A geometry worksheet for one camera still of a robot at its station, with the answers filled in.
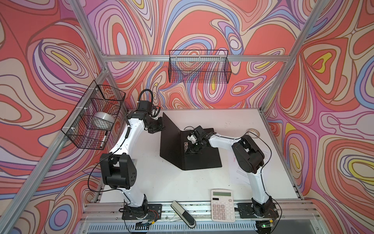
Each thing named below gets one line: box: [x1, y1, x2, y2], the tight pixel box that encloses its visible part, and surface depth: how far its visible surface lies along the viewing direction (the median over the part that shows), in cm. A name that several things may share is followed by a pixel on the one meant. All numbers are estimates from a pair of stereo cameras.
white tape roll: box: [247, 128, 261, 139], surface depth 106 cm
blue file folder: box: [159, 112, 223, 171], surface depth 95 cm
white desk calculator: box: [210, 188, 236, 223], surface depth 75 cm
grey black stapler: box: [170, 200, 197, 229], surface depth 73 cm
